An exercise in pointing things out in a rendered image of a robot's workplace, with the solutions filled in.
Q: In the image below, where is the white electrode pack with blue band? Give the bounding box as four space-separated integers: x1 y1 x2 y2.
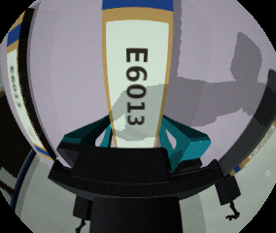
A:
230 117 276 176

